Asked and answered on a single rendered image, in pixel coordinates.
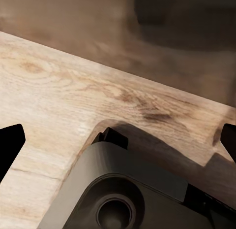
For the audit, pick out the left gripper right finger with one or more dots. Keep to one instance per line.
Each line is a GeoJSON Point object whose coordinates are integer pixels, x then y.
{"type": "Point", "coordinates": [228, 139]}

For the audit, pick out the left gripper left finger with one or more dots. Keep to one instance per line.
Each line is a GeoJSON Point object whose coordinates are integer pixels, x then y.
{"type": "Point", "coordinates": [12, 139]}

